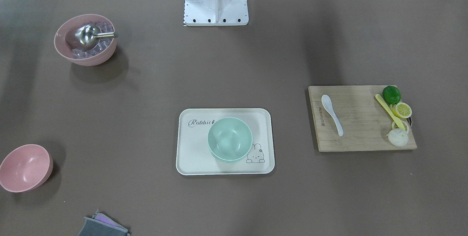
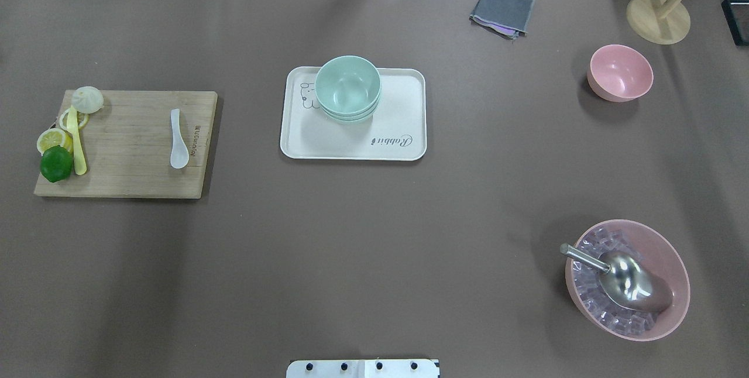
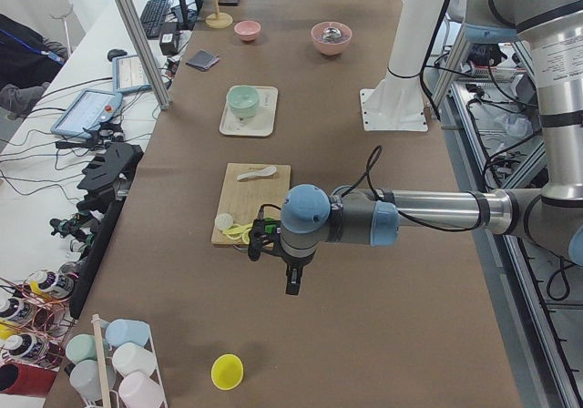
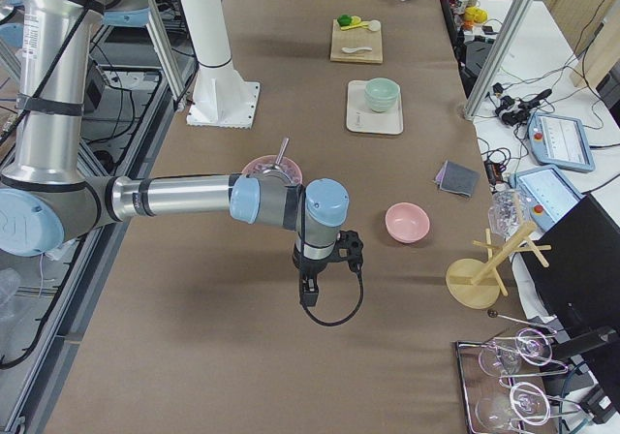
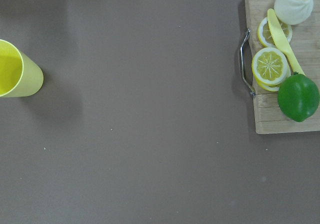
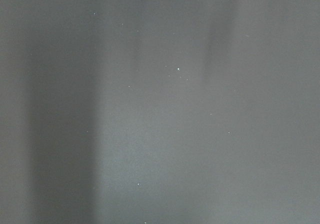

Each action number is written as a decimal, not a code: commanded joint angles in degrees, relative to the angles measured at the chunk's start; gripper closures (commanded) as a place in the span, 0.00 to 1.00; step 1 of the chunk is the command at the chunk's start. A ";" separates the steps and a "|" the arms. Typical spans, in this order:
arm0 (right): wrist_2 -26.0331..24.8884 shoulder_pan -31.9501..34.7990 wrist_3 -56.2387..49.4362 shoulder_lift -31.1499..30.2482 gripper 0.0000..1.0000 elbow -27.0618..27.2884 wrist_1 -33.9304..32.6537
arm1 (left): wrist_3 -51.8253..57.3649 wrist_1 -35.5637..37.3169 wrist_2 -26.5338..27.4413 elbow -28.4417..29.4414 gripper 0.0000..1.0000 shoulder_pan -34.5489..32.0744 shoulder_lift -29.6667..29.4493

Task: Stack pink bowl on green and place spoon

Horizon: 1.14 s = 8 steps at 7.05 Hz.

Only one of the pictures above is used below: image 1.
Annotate white ceramic spoon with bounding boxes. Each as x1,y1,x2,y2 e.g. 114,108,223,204
321,94,344,137

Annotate green bowl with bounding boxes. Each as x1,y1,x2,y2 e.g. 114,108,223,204
207,117,253,163

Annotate pink bowl with ice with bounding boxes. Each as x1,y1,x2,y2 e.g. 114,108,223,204
54,14,117,66

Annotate white rabbit tray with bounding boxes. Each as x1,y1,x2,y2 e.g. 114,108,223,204
175,108,275,175

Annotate wooden cutting board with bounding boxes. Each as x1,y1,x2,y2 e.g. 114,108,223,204
309,85,399,152

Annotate yellow plastic knife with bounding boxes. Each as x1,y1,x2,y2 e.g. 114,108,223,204
375,94,408,131

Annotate green lime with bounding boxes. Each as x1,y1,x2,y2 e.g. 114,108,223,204
382,85,401,105

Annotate lemon slice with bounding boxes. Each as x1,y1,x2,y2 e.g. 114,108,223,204
391,121,411,134
391,102,412,118

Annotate metal ice scoop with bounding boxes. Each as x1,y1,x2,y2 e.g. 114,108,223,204
72,24,118,51

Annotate white steamed bun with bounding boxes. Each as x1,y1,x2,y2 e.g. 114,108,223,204
387,128,408,147

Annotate grey and purple cloths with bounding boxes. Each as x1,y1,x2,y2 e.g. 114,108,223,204
78,211,131,236

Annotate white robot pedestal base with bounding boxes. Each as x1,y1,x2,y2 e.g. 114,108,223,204
184,0,249,26

